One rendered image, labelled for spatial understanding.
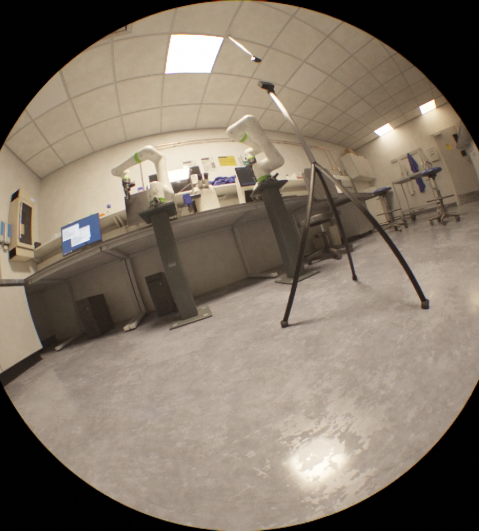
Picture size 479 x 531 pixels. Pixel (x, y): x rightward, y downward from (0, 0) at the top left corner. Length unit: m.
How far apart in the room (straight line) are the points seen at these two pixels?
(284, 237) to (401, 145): 5.70
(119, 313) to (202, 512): 2.25
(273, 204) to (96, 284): 2.22
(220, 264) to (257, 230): 0.73
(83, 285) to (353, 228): 4.22
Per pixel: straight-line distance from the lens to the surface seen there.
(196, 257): 2.23
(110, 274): 2.37
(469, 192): 6.27
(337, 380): 0.43
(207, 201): 1.57
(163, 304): 1.70
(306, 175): 1.81
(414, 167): 6.19
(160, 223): 1.25
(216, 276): 2.26
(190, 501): 0.36
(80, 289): 2.60
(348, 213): 3.35
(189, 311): 1.22
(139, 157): 1.64
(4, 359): 1.76
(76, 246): 2.13
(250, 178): 2.19
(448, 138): 6.44
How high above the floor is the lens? 0.31
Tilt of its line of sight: 3 degrees down
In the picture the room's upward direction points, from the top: 18 degrees counter-clockwise
